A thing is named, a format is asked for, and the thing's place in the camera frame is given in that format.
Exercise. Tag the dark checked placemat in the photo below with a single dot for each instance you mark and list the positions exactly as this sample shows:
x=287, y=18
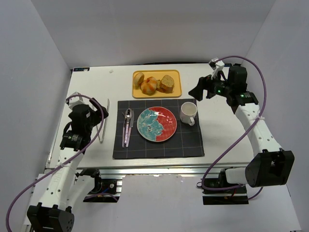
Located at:
x=186, y=141

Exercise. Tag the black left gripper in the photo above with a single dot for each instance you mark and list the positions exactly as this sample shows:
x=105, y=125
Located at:
x=95, y=114

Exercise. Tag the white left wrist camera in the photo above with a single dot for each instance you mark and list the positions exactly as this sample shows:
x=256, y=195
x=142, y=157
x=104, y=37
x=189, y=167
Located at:
x=75, y=98

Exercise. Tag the white mug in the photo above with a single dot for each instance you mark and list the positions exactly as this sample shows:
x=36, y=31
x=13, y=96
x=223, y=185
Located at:
x=188, y=113

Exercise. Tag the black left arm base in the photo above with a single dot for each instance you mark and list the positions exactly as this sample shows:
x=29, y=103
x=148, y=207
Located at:
x=104, y=190

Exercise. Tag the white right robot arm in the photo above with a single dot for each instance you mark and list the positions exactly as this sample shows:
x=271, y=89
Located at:
x=271, y=164

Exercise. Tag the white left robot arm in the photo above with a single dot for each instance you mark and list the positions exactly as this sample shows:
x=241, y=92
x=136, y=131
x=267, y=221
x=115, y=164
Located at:
x=66, y=188

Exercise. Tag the pink handled fork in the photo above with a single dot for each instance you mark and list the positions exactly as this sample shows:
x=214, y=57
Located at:
x=123, y=135

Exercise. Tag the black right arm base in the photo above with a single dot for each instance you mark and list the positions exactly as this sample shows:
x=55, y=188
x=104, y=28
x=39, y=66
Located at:
x=235, y=196

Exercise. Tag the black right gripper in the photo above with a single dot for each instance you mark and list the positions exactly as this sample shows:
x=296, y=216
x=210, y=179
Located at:
x=206, y=87

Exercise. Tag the yellow rectangular tray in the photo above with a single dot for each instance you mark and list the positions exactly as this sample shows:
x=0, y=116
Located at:
x=158, y=75

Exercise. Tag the aluminium table frame rail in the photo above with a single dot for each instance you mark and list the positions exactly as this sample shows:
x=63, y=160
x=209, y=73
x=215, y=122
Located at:
x=120, y=173

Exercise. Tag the orange white bagel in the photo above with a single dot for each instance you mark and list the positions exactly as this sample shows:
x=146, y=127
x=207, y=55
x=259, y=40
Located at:
x=148, y=86

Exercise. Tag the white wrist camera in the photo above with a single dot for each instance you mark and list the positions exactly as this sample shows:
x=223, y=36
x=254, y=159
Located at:
x=217, y=66
x=75, y=98

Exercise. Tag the red and teal plate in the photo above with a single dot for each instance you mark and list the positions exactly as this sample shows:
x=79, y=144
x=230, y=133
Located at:
x=156, y=124

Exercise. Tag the round striped bread roll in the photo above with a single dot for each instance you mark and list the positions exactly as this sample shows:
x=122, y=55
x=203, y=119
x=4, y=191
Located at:
x=138, y=79

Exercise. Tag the pink handled spoon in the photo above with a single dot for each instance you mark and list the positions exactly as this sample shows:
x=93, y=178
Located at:
x=128, y=117

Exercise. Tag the front seeded bread slice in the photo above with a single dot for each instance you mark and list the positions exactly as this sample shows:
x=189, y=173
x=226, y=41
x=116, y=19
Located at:
x=167, y=84

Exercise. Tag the rear bread slice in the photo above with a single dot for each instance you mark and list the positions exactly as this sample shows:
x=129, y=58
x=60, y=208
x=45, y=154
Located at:
x=159, y=88

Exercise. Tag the pink handled knife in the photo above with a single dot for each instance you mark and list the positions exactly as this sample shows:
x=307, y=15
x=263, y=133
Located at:
x=128, y=131

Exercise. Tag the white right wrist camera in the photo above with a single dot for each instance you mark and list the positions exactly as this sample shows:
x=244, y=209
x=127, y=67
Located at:
x=217, y=66

